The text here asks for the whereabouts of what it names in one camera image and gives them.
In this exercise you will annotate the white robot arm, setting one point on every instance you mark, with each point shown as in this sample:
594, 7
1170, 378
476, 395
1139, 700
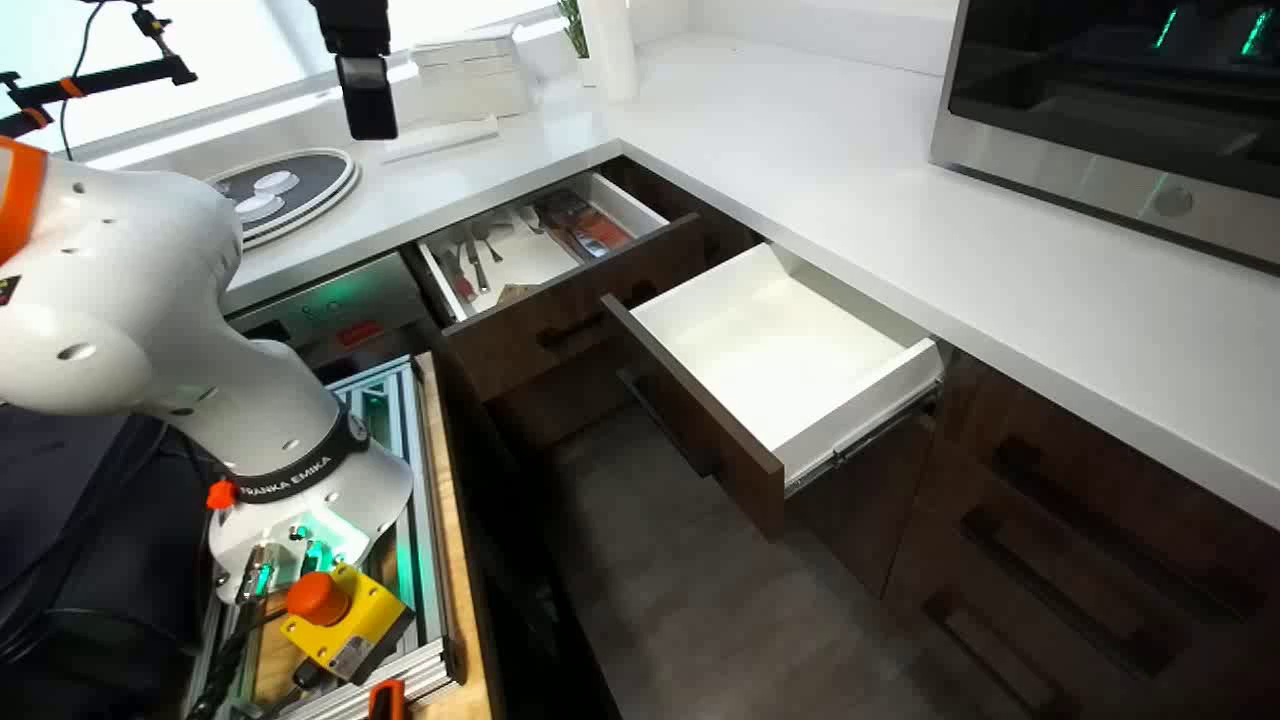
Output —
114, 301

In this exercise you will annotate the yellow emergency stop box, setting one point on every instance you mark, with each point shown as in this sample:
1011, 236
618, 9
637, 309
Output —
343, 623

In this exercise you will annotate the black camera tripod arm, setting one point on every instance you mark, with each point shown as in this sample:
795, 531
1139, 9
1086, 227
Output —
34, 103

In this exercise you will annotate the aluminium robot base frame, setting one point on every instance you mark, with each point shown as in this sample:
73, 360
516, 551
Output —
403, 535

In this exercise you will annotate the open white right drawer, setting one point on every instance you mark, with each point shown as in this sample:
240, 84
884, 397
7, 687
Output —
766, 370

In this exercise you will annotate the round black stove plate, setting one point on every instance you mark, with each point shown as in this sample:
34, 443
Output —
285, 195

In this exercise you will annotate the dark wooden lower cabinet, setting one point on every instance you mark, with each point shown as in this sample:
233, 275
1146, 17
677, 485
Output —
1051, 565

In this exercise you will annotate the stainless steel oven front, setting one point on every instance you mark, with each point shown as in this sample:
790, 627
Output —
344, 320

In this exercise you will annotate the stainless steel microwave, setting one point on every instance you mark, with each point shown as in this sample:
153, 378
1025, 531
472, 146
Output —
1156, 113

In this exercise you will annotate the drawer with cutlery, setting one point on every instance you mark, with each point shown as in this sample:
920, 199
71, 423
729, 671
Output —
521, 287

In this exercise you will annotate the white paper towel roll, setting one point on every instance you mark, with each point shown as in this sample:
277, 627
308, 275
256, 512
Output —
610, 44

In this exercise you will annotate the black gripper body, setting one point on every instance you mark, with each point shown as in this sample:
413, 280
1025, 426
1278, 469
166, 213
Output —
356, 36

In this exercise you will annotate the black bag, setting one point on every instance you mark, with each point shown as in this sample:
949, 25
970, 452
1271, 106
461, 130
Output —
100, 565

